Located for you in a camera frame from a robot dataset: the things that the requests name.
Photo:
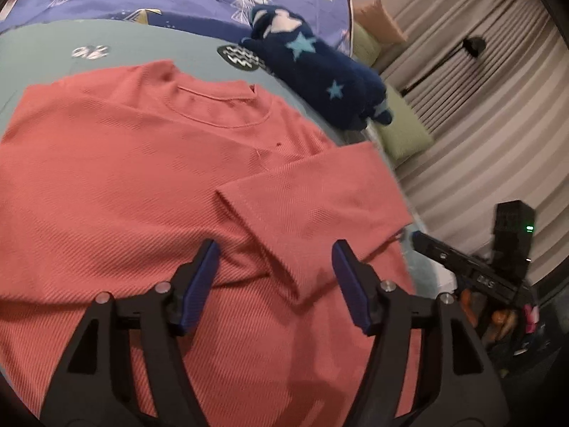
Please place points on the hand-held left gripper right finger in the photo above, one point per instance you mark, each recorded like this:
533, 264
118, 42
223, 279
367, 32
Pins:
351, 284

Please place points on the navy star-print fleece garment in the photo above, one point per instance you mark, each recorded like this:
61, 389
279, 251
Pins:
320, 75

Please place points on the striped grey curtain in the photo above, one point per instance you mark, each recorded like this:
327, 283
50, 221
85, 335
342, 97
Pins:
466, 120

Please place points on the green pillow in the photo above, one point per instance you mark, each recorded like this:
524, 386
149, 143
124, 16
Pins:
406, 133

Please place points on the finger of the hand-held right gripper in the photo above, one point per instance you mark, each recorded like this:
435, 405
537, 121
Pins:
433, 247

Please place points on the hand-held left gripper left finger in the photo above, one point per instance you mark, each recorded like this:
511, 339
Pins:
200, 284

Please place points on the coral knit shirt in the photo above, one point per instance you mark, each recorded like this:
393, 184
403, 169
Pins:
133, 187

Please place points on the beige pillow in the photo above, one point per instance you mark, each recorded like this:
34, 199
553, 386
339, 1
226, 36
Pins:
378, 18

